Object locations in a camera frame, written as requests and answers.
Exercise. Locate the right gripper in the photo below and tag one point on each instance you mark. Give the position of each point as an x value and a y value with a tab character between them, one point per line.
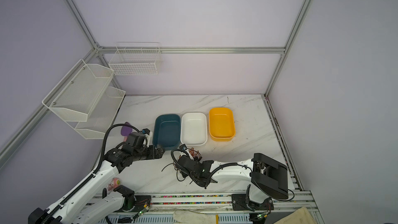
185	173

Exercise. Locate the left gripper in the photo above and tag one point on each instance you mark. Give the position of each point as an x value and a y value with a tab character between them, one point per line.
152	155

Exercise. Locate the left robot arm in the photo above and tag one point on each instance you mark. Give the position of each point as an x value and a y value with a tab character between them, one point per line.
70	209

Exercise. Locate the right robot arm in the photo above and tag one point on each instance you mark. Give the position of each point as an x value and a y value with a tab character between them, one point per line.
266	177

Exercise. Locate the white plastic bin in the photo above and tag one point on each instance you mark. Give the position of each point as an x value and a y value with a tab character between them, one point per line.
194	129

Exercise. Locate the teal plastic bin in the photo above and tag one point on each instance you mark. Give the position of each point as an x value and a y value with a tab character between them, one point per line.
167	131

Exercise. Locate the purple pink spatula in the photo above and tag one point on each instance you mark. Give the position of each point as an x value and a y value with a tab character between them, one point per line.
126	130

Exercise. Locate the yellow plastic bin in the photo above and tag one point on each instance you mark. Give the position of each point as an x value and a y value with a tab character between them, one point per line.
221	124

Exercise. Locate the small pink toy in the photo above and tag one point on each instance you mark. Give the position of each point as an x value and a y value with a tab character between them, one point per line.
115	182

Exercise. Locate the white mesh two-tier shelf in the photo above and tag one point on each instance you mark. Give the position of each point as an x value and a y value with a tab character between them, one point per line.
86	100

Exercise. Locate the beige cloth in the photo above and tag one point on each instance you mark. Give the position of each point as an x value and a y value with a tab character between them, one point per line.
300	216

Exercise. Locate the white wire basket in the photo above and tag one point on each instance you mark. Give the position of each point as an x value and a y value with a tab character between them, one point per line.
136	58

